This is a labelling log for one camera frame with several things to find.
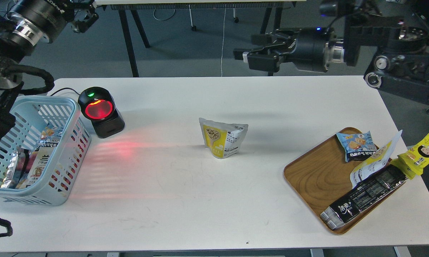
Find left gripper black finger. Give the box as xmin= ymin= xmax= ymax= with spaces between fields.
xmin=71 ymin=0 xmax=99 ymax=34

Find black legged background table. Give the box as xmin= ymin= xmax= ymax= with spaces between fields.
xmin=95 ymin=0 xmax=295 ymax=77

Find snack packets inside basket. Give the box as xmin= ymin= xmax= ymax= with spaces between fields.
xmin=0 ymin=125 xmax=64 ymax=189

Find wooden oval tray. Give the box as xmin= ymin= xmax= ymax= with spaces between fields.
xmin=284 ymin=135 xmax=406 ymax=235

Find white hanging cable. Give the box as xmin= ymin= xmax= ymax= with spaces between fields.
xmin=220 ymin=6 xmax=226 ymax=77

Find yellow white chickpea snack pouch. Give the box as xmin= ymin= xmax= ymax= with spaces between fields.
xmin=198 ymin=117 xmax=248 ymax=159

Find blue biscuit snack packet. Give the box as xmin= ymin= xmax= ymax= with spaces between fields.
xmin=336 ymin=131 xmax=378 ymax=162

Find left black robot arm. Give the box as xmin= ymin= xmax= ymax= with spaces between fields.
xmin=0 ymin=0 xmax=97 ymax=206

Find yellow cartoon snack packet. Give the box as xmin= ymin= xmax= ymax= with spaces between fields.
xmin=390 ymin=133 xmax=429 ymax=179

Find long black seaweed packet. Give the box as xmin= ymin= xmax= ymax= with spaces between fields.
xmin=319 ymin=165 xmax=407 ymax=230

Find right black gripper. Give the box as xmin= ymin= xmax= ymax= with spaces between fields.
xmin=233 ymin=28 xmax=345 ymax=72

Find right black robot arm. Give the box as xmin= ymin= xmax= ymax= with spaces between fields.
xmin=233 ymin=0 xmax=429 ymax=113

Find light blue plastic basket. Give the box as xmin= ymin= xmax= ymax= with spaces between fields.
xmin=0 ymin=96 xmax=91 ymax=206

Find black barcode scanner red window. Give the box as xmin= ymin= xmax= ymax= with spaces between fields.
xmin=77 ymin=86 xmax=125 ymax=138

